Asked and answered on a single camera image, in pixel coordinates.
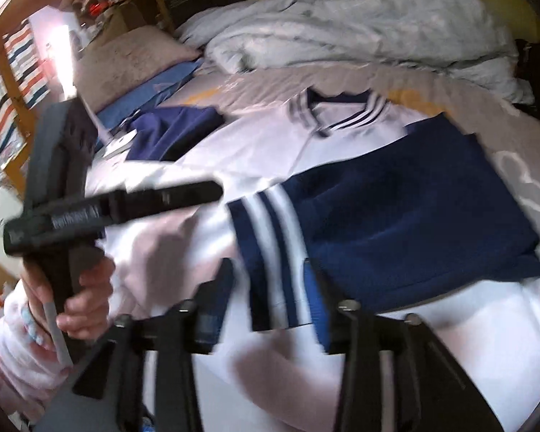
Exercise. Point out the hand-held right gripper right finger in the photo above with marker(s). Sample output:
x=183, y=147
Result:
x=316, y=308

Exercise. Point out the white and navy varsity jacket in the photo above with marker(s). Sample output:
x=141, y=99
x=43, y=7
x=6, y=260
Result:
x=409, y=216

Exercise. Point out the beige pillow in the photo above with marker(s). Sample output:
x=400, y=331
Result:
x=126, y=63

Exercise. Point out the striped curtain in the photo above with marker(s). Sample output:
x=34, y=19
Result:
x=9, y=76

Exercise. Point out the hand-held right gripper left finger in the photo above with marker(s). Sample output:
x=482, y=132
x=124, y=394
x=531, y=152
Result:
x=213, y=306

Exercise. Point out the black cloth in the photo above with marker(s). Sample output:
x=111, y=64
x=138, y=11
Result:
x=537, y=76

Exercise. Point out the blue pillow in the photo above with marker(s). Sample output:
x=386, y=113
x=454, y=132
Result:
x=162, y=85

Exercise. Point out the white desk lamp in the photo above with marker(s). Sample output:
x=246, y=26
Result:
x=117, y=146

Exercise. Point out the grey crumpled duvet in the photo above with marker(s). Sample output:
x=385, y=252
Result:
x=342, y=27

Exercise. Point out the person's left hand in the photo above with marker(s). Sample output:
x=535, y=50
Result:
x=92, y=306

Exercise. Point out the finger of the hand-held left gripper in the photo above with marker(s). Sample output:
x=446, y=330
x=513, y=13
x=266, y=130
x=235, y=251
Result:
x=171, y=200

